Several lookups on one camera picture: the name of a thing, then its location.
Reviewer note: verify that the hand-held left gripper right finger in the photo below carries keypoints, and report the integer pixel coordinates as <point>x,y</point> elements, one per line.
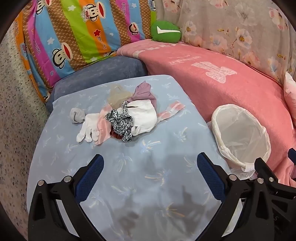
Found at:
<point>210,176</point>

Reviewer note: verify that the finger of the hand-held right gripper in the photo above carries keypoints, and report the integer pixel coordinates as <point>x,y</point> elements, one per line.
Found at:
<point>292,156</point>
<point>261,166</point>

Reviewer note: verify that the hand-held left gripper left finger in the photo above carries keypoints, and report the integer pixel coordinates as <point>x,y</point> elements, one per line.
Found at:
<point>92,171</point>

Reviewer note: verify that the dark red velvet scrunchie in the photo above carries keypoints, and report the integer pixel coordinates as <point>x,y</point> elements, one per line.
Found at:
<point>116,135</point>

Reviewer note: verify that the pale pink cloth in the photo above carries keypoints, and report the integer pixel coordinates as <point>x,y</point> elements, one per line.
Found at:
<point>104,132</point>

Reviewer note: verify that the white glove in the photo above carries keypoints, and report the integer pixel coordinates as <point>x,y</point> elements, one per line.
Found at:
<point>89,125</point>

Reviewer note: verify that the light blue printed sheet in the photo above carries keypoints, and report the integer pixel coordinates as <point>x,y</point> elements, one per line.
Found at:
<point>138,157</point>

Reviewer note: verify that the leopard print scrunchie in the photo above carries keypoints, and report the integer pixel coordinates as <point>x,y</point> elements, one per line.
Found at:
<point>120,122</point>

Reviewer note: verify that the grey sock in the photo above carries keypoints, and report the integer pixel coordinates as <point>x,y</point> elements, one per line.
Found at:
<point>77,114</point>

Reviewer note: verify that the white cloth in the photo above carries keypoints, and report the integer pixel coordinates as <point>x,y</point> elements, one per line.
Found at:
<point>145,115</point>

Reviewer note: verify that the pink striped cloth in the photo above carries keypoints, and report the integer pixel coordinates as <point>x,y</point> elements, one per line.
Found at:
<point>172,109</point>

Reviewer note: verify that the beige translucent bag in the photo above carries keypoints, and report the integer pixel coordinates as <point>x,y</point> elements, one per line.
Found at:
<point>118,97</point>

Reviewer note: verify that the pink blanket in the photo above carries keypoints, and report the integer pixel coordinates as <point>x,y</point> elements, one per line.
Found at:
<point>208,88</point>

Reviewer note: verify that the purple cloth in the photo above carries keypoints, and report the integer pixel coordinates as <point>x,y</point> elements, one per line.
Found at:
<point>143,91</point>

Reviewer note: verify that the blue-grey cushion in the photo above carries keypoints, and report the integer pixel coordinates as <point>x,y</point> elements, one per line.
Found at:
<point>104,69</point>

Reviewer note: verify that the colourful monkey print pillow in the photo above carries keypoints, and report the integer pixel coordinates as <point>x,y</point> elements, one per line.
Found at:
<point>69,34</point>

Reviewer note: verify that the grey floral blanket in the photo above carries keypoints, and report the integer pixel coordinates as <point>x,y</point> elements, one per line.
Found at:
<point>231,27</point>

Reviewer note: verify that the green round cushion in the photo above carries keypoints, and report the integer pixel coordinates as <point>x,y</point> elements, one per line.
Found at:
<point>165,31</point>

